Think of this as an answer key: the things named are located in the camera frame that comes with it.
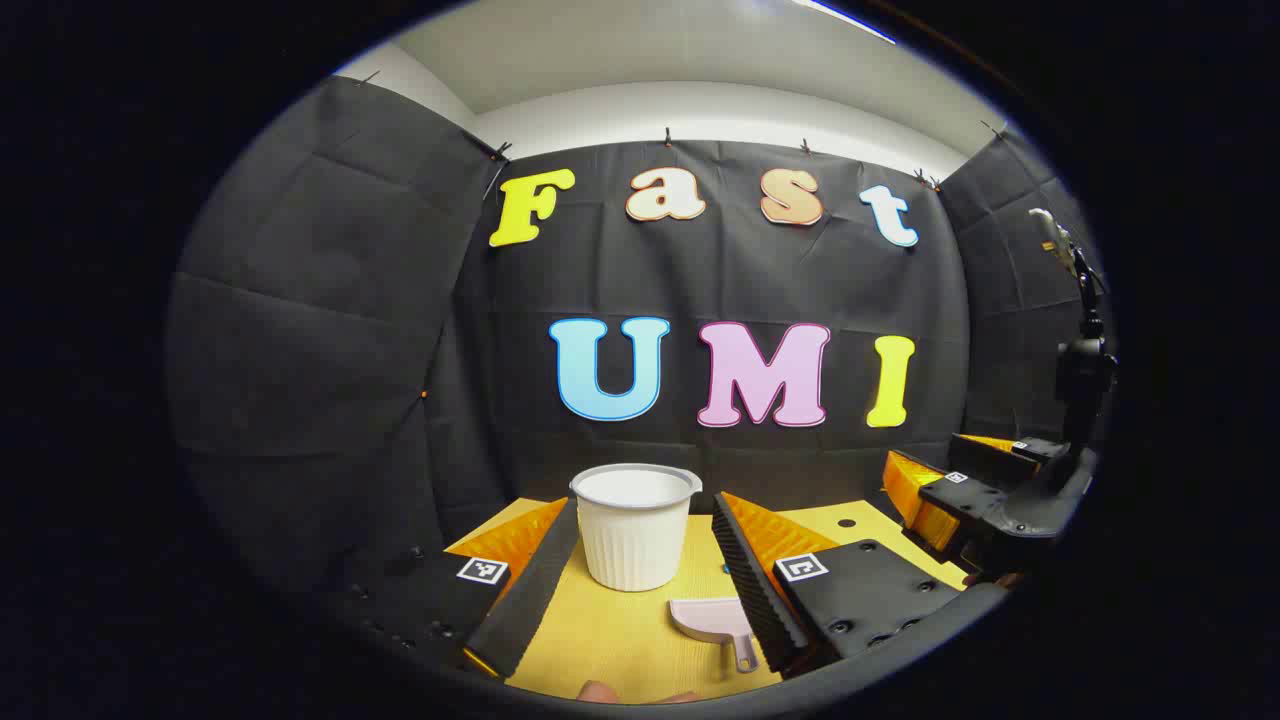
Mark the white ribbed garbage bin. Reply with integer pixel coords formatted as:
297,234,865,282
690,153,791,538
569,462,704,593

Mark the yellow wooden desktop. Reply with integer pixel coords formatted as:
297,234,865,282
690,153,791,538
445,495,971,706

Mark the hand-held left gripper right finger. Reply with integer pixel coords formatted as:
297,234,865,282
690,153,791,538
710,490,969,679

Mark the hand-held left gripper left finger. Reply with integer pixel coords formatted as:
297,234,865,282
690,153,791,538
335,495,584,681

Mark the pink plastic dustpan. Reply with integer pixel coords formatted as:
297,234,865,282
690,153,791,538
668,597,761,674

